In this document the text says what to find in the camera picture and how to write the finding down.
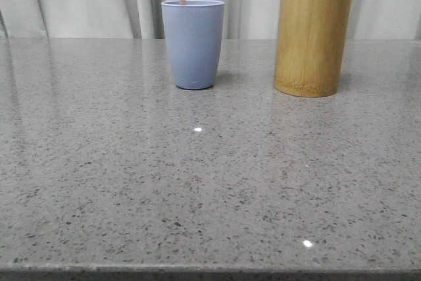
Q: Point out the blue plastic cup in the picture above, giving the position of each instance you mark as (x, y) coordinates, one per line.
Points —
(193, 34)

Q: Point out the bamboo wooden cup holder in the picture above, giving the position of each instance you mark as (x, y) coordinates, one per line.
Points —
(310, 47)

